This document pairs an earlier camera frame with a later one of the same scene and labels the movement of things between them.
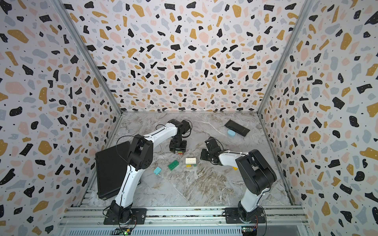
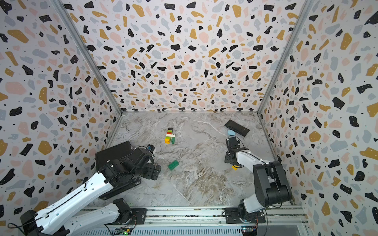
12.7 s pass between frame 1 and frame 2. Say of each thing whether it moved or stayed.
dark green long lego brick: stayed
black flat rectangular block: stayed
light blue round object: stayed
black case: stayed
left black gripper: moved
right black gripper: moved
